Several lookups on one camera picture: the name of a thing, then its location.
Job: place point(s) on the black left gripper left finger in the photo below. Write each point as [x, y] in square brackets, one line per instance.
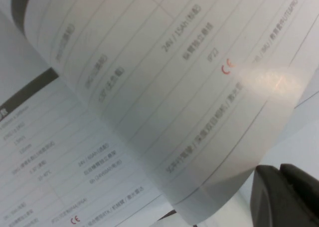
[271, 202]

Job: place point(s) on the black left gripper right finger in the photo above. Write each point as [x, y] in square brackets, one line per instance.
[304, 189]

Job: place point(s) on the white product catalogue book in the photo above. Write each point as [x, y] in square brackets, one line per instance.
[149, 87]

